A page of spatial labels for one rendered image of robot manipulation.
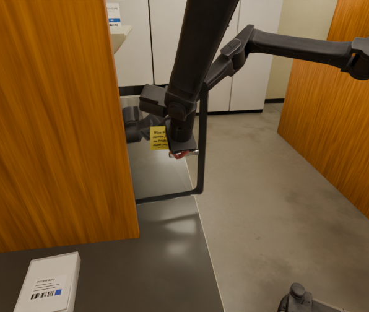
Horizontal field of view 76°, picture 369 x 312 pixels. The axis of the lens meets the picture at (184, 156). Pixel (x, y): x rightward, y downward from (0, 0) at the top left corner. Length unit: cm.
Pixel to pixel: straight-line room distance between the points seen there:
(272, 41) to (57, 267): 92
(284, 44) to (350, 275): 168
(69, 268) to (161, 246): 26
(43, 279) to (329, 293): 169
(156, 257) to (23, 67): 57
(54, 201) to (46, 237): 15
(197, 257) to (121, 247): 23
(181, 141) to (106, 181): 23
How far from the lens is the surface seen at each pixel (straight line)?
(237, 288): 181
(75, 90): 56
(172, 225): 83
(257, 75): 417
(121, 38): 60
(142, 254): 77
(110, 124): 57
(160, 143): 71
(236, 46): 85
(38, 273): 78
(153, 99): 53
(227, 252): 195
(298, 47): 88
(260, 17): 404
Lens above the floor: 156
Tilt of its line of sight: 32 degrees down
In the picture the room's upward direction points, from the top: straight up
